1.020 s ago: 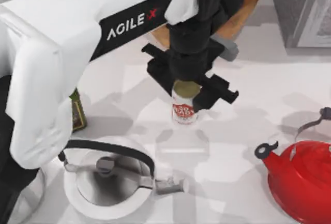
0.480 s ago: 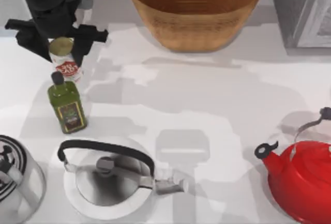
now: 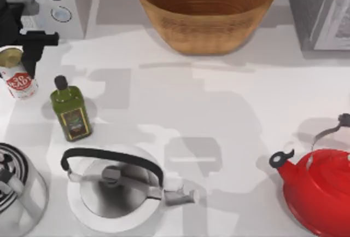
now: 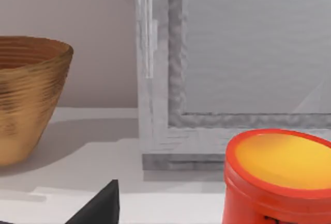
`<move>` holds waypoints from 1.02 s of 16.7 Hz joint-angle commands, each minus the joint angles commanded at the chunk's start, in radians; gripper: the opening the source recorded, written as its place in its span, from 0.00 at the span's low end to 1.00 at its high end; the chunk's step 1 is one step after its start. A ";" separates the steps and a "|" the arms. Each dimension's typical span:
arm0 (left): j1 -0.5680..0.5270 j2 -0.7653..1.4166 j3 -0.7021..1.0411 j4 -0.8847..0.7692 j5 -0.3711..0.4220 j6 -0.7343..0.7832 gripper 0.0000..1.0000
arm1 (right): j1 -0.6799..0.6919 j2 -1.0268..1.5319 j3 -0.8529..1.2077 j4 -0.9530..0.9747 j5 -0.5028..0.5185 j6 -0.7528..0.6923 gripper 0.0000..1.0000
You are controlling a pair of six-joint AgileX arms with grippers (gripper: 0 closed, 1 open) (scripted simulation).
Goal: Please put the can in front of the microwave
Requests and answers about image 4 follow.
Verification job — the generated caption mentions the red can with yellow lid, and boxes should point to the red can with yellow lid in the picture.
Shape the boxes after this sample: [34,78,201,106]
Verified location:
[222,128,331,224]

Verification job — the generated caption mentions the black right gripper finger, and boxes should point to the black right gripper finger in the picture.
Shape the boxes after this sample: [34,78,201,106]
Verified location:
[64,179,121,224]

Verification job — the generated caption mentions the brown woven basket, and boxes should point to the brown woven basket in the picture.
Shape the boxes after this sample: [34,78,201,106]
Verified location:
[0,36,74,167]

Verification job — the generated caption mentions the grey cabinet door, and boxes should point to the grey cabinet door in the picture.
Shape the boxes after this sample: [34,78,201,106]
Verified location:
[168,0,331,129]

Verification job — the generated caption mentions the grey cabinet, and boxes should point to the grey cabinet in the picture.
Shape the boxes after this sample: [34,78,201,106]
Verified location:
[134,0,331,171]

